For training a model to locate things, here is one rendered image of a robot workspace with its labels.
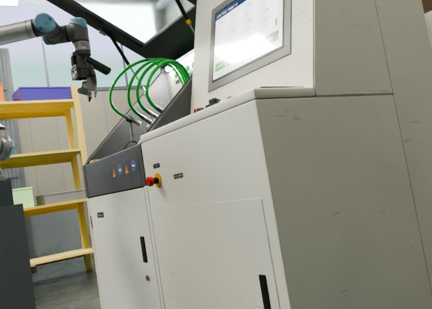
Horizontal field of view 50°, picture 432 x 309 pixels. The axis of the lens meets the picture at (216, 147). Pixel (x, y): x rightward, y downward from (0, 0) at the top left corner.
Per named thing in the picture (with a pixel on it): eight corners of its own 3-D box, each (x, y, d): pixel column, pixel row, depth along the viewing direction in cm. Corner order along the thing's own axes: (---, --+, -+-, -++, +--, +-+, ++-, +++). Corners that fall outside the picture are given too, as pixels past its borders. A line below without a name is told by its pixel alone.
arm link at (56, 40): (36, 22, 199) (62, 18, 200) (45, 31, 210) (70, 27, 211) (39, 40, 199) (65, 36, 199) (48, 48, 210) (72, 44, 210)
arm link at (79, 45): (86, 46, 212) (92, 40, 205) (87, 56, 211) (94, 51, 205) (70, 46, 207) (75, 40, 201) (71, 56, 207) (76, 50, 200)
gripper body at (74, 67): (72, 82, 205) (68, 55, 206) (90, 81, 210) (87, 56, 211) (77, 77, 199) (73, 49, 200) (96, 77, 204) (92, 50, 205)
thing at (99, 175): (89, 197, 229) (84, 165, 230) (97, 196, 232) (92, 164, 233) (141, 186, 178) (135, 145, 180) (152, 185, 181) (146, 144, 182)
